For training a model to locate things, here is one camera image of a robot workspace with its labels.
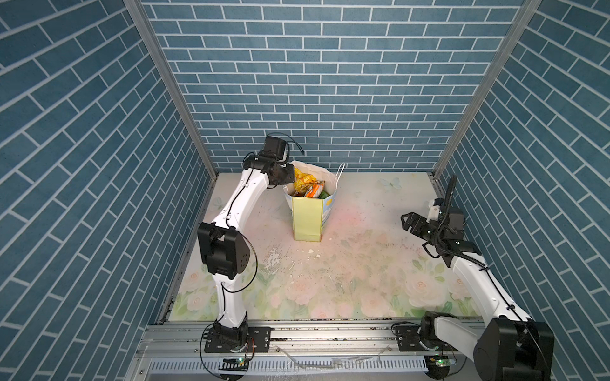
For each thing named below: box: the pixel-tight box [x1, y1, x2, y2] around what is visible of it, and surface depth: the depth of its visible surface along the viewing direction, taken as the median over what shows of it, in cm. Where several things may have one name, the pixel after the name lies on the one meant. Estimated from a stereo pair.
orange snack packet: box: [304, 180, 326, 199], surface depth 82 cm
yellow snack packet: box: [293, 166, 321, 196], surface depth 93 cm
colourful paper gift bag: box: [282, 160, 346, 243], surface depth 88 cm
